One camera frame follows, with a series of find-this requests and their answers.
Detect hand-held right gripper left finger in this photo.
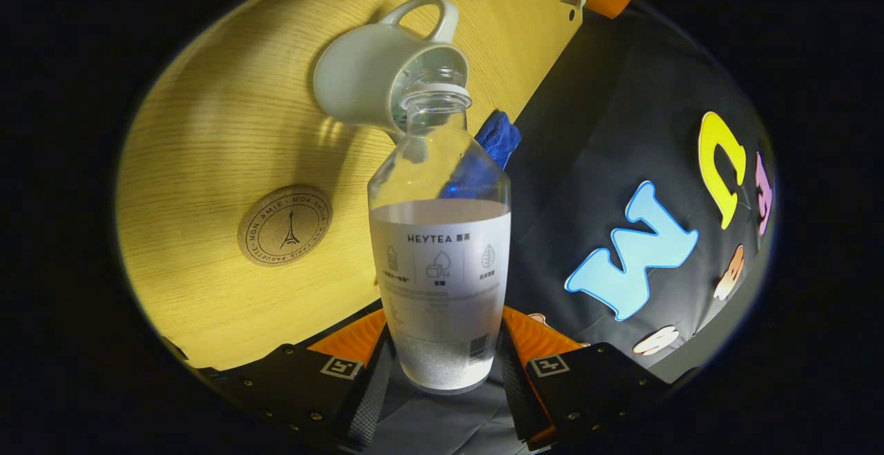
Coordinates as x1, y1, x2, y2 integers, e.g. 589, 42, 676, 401
199, 309, 396, 452

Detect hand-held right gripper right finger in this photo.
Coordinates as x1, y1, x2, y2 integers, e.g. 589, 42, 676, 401
499, 305, 674, 450

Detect clear plastic water bottle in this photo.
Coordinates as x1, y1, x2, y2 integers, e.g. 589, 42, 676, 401
367, 82, 513, 395

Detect round cork coaster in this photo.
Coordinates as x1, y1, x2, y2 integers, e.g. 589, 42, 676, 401
238, 184, 334, 267

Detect white ceramic teacup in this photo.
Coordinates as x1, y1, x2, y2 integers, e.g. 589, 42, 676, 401
313, 0, 472, 139

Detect blue folded towel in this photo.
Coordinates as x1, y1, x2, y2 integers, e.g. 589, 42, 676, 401
442, 110, 523, 200

